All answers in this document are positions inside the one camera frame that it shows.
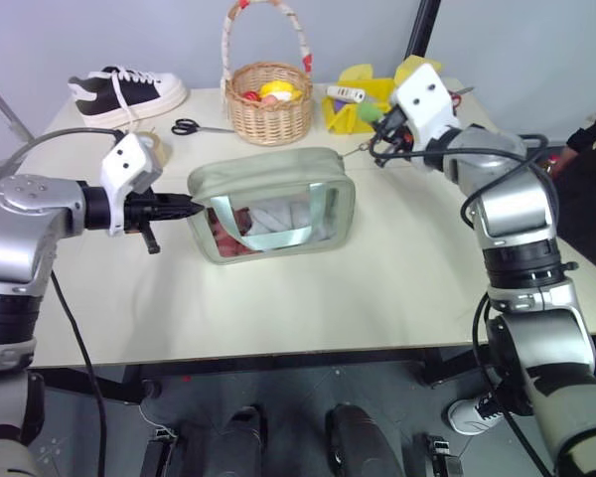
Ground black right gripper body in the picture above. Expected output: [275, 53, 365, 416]
[376, 106, 419, 159]

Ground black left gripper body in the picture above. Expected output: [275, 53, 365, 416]
[122, 191, 176, 255]

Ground green plush keychain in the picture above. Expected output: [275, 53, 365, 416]
[343, 100, 387, 157]

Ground green pouch with clear window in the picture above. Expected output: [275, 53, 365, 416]
[185, 147, 358, 266]

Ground pink item inside pouch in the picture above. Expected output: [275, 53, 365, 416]
[209, 207, 260, 257]

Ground white cloth inside pouch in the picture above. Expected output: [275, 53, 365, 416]
[247, 200, 337, 240]

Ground yellow plush toy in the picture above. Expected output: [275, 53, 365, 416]
[257, 79, 296, 103]

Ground yellow folded cardboard box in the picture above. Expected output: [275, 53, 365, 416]
[321, 55, 446, 136]

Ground white handheld device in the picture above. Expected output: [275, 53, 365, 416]
[325, 84, 367, 103]

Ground clear tape roll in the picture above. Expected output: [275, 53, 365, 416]
[132, 128, 173, 166]

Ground black upright pole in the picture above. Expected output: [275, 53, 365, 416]
[405, 0, 443, 59]

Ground black and white sneaker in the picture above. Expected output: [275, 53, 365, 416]
[67, 65, 189, 128]

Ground grey metal strut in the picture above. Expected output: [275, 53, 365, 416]
[0, 71, 36, 143]

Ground person in dark clothing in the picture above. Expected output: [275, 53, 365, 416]
[549, 98, 596, 280]

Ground white sneaker of person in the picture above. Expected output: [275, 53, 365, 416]
[446, 390, 511, 437]

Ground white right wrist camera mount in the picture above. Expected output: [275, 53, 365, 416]
[388, 62, 462, 146]

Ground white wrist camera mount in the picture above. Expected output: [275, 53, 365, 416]
[100, 132, 163, 238]
[388, 62, 462, 146]

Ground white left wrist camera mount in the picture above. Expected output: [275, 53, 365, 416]
[100, 132, 163, 238]

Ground red handled scissors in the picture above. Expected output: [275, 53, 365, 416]
[446, 85, 476, 109]

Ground black handled scissors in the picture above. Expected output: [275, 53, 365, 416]
[170, 117, 236, 137]

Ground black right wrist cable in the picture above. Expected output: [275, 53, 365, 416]
[367, 131, 560, 231]

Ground wicker basket with tall handle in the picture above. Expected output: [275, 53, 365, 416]
[220, 0, 316, 147]

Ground grey left arm cable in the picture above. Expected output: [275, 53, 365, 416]
[0, 126, 126, 178]

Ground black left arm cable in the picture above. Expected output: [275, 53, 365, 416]
[48, 270, 108, 477]

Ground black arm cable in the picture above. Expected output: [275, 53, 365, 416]
[48, 270, 108, 477]
[470, 291, 553, 477]

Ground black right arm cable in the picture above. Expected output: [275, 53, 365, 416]
[470, 291, 553, 477]

